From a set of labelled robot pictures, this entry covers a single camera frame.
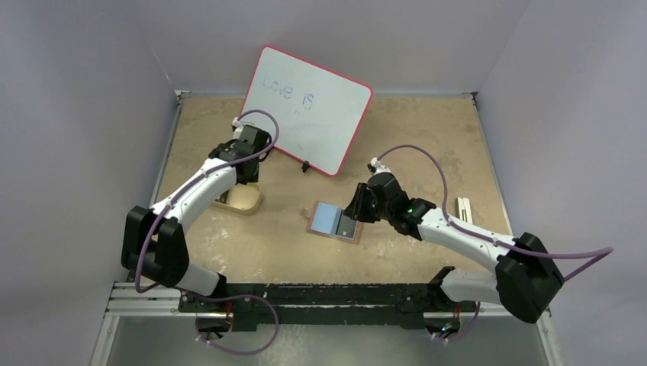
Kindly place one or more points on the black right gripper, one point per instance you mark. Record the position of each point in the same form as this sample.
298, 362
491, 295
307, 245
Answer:
357, 203

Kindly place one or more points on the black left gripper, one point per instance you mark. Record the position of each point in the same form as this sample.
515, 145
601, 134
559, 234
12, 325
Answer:
250, 181

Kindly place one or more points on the dark credit card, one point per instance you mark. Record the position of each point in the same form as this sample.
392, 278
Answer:
346, 228

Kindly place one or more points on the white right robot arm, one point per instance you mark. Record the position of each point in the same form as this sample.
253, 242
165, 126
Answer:
517, 273

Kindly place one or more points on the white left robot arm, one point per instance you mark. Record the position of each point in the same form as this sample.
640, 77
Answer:
154, 245

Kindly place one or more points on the cream oval tray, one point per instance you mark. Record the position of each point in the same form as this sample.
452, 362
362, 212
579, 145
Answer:
241, 199

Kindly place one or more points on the pink framed whiteboard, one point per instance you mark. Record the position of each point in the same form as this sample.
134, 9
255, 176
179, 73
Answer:
313, 111

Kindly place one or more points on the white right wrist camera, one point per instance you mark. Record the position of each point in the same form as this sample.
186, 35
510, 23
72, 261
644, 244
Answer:
376, 167

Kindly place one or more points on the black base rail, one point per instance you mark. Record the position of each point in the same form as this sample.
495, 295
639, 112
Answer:
410, 306

